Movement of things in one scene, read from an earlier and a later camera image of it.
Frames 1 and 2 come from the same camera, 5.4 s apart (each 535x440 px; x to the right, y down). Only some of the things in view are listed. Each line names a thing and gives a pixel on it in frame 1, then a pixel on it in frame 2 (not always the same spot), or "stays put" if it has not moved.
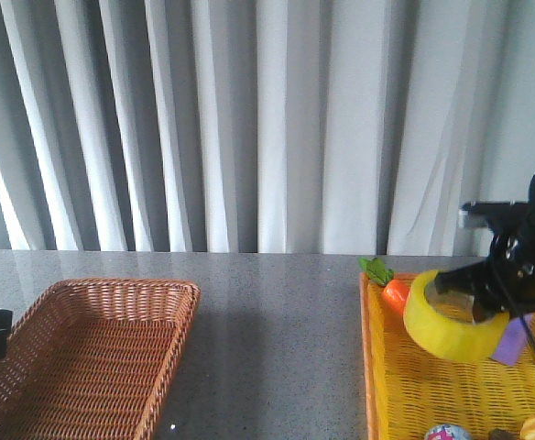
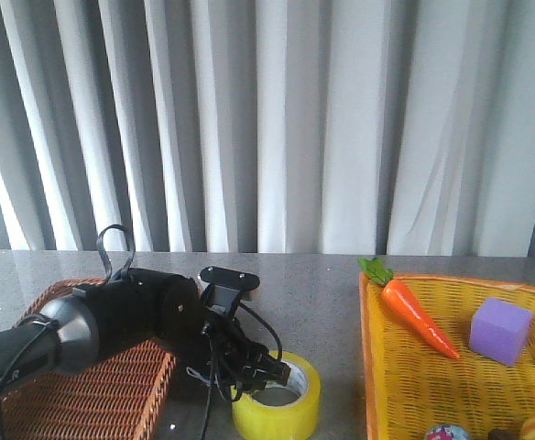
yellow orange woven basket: x=407 y=390 stays put
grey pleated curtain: x=258 y=126 stays put
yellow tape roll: x=462 y=341 to x=297 y=421
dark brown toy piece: x=504 y=434 stays put
